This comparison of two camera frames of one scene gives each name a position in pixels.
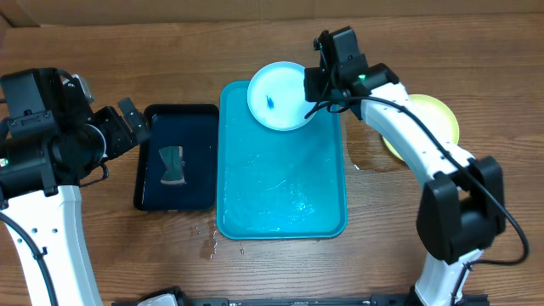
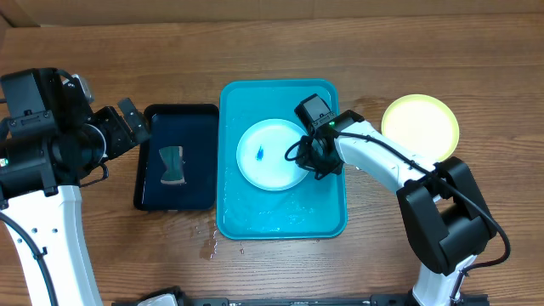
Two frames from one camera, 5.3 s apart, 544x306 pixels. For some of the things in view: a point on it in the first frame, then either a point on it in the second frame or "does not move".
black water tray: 178,165 does not move
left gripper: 125,138 does not move
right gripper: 316,81 -> 308,161
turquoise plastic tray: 272,184 does not move
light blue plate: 276,97 -> 261,155
